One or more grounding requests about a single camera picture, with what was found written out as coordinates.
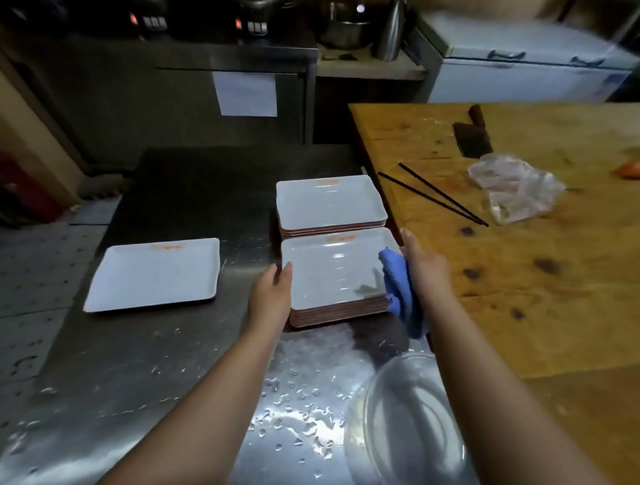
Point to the crumpled clear plastic bag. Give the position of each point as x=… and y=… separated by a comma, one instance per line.
x=515, y=190

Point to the beige side counter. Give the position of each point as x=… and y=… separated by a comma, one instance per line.
x=370, y=67

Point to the black induction cooker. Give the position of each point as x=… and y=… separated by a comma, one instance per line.
x=150, y=22
x=252, y=27

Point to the red fire extinguisher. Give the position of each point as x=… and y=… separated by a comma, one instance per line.
x=30, y=190

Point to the orange carrot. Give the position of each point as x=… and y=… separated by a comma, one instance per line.
x=629, y=170

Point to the black chopstick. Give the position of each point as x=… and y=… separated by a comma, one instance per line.
x=430, y=199
x=442, y=194

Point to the stainless steel cabinet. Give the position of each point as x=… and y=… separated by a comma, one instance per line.
x=125, y=100

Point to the blue cloth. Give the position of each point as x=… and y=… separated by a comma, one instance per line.
x=402, y=300

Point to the person's left forearm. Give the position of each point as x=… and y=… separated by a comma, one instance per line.
x=210, y=409

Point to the white paper sheet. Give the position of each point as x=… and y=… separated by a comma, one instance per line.
x=245, y=94

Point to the person's right hand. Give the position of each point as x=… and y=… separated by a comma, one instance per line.
x=430, y=280

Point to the grey brick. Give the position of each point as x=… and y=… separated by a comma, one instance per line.
x=105, y=187

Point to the wooden table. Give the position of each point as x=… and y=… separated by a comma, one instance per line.
x=575, y=325

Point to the white chest freezer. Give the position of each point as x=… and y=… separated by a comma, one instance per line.
x=525, y=80

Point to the loose light floor tile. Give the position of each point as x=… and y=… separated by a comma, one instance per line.
x=95, y=212

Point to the steel work table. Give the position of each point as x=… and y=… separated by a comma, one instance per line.
x=175, y=200

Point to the steel basin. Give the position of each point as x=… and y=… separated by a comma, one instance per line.
x=345, y=30

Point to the steel jug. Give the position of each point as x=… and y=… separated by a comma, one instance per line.
x=390, y=32

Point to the person's right forearm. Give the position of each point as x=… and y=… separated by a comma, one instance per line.
x=500, y=399

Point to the clear glass bowl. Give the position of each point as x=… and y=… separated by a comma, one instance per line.
x=410, y=429

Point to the person's left hand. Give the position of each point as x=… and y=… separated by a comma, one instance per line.
x=270, y=300

